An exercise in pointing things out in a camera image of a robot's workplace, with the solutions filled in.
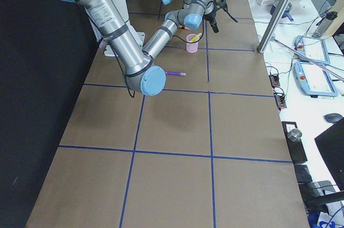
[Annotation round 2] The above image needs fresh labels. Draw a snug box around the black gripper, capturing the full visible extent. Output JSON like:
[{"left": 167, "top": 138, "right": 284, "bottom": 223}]
[{"left": 204, "top": 10, "right": 219, "bottom": 33}]

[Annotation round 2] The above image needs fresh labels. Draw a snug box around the yellow highlighter pen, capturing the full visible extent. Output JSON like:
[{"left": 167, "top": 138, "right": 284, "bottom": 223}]
[{"left": 190, "top": 33, "right": 203, "bottom": 43}]

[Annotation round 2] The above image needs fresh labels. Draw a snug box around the pink mesh pen holder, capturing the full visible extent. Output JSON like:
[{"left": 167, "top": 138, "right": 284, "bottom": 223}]
[{"left": 186, "top": 34, "right": 198, "bottom": 53}]

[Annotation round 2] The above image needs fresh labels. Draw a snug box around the purple highlighter pen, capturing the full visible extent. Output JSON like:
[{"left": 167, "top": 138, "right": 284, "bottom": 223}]
[{"left": 165, "top": 71, "right": 186, "bottom": 76}]

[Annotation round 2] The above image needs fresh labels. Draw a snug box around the green highlighter pen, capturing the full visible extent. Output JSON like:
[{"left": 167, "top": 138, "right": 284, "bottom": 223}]
[{"left": 190, "top": 37, "right": 198, "bottom": 43}]

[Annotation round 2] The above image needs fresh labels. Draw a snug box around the orange highlighter pen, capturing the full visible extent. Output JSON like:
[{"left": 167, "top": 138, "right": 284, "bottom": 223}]
[{"left": 179, "top": 25, "right": 190, "bottom": 30}]

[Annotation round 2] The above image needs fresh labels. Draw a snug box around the blue frying pan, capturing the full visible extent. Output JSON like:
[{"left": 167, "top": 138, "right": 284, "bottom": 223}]
[{"left": 270, "top": 0, "right": 294, "bottom": 22}]

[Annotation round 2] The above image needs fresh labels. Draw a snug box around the far blue teach pendant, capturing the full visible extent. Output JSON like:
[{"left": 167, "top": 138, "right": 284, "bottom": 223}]
[{"left": 295, "top": 35, "right": 331, "bottom": 65}]

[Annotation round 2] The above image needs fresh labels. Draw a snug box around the blue teach pendant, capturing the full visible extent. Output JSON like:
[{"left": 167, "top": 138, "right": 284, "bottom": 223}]
[
  {"left": 293, "top": 62, "right": 338, "bottom": 98},
  {"left": 295, "top": 35, "right": 331, "bottom": 65}
]

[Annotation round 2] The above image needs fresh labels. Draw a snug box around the near blue teach pendant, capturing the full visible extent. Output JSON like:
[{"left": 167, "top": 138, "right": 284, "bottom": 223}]
[{"left": 293, "top": 62, "right": 338, "bottom": 98}]

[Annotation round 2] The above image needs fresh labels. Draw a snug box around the clear water bottle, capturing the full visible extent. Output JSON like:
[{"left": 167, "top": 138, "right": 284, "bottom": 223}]
[{"left": 312, "top": 11, "right": 338, "bottom": 39}]

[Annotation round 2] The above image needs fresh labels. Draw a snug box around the small metal cup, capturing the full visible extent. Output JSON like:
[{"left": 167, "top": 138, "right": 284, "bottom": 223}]
[{"left": 287, "top": 129, "right": 302, "bottom": 142}]

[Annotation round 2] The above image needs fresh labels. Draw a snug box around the black computer mouse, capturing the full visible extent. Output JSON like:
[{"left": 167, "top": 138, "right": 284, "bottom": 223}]
[{"left": 324, "top": 113, "right": 343, "bottom": 124}]

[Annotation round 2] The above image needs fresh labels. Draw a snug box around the black monitor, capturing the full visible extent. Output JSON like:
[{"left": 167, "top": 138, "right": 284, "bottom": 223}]
[{"left": 314, "top": 121, "right": 343, "bottom": 190}]

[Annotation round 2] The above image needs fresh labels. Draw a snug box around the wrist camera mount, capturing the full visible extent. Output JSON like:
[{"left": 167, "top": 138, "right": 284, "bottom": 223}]
[{"left": 213, "top": 0, "right": 238, "bottom": 23}]

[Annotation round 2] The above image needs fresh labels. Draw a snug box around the aluminium frame post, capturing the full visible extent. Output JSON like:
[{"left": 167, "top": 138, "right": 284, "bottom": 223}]
[{"left": 257, "top": 0, "right": 290, "bottom": 54}]

